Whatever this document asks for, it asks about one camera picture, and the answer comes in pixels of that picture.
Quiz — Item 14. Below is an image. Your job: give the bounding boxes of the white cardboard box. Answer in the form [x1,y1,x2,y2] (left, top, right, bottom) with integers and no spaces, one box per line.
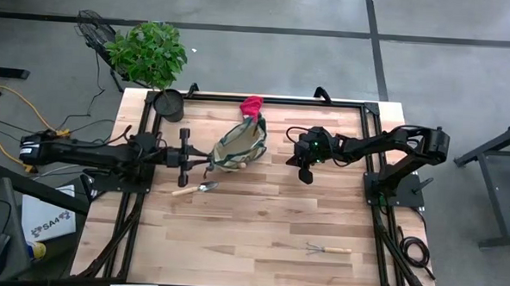
[20,182,80,245]

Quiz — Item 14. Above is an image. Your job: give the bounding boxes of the potted green plant black pot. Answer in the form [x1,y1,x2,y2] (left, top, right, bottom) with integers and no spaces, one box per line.
[102,18,190,124]

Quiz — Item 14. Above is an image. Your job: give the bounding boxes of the beige green gardening bag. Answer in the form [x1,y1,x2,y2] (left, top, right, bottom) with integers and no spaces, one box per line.
[209,110,269,176]

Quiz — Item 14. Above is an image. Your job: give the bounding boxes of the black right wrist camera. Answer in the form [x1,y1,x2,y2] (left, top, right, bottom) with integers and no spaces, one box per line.
[303,132,333,165]

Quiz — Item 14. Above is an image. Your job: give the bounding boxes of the black aluminium table frame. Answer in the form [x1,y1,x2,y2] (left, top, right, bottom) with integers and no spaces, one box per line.
[76,87,443,286]

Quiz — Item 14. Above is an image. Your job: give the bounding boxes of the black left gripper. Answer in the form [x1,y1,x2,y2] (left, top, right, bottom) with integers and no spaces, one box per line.
[163,127,216,189]

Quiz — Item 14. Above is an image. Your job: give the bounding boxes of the black fan cable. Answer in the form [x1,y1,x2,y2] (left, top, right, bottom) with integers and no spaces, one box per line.
[59,50,120,132]

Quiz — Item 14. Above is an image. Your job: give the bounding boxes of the dark grey metal bench frame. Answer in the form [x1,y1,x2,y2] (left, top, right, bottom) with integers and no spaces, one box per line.
[450,115,510,250]

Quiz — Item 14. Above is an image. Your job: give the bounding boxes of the black floor bar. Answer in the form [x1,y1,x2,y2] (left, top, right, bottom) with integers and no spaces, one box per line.
[0,66,31,81]

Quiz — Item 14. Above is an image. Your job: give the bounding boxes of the black floor fan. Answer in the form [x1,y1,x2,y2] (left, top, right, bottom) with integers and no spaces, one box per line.
[71,9,131,93]

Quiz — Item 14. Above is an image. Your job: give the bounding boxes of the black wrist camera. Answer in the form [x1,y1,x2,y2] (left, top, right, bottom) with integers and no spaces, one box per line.
[303,132,333,165]
[163,146,182,169]

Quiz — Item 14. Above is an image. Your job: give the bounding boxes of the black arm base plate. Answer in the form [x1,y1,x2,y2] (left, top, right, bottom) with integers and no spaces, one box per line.
[361,170,427,211]
[82,169,153,196]

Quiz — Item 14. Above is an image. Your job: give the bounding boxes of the dark grey side desk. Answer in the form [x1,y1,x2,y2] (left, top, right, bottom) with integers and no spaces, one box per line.
[0,122,94,286]

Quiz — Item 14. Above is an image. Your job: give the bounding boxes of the yellow round object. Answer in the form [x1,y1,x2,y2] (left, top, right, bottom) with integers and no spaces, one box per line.
[25,240,48,263]

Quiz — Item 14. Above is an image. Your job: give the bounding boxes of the yellow cable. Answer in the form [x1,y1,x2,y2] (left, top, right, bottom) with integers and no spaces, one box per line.
[0,60,77,176]

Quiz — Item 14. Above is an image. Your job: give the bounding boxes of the red gardening glove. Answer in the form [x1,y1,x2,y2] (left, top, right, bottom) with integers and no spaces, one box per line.
[238,94,265,121]

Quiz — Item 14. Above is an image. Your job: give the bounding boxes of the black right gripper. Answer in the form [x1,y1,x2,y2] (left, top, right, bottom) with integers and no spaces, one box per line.
[283,126,339,186]

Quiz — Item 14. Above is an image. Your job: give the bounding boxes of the dark red coiled cable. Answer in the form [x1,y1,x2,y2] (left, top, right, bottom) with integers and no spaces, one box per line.
[395,224,438,281]

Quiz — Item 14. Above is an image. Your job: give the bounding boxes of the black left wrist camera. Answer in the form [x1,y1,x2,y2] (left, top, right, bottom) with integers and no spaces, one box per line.
[163,146,182,169]

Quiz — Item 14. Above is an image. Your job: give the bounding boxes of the hand rake wooden handle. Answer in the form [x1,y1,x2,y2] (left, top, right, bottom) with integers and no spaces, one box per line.
[304,242,353,258]

